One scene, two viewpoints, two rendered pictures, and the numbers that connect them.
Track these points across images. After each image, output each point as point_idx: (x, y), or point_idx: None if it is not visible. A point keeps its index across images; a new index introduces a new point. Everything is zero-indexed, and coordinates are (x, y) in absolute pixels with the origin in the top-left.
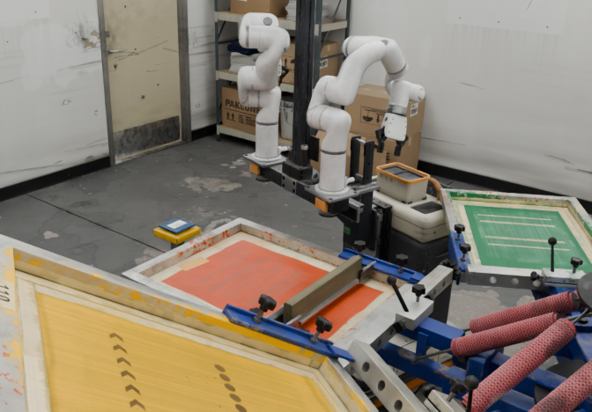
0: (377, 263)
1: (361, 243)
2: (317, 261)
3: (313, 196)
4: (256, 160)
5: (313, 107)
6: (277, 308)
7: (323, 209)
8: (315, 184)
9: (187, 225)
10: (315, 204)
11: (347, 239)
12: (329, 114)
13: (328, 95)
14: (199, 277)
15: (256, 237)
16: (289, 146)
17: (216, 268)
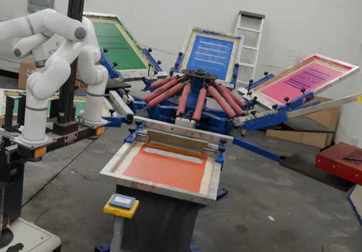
0: (133, 133)
1: (133, 127)
2: (129, 153)
3: (90, 132)
4: (46, 141)
5: (96, 70)
6: (187, 160)
7: (103, 131)
8: (85, 124)
9: (122, 195)
10: (98, 133)
11: (14, 178)
12: (104, 69)
13: (96, 58)
14: (182, 183)
15: (113, 172)
16: (61, 113)
17: (166, 180)
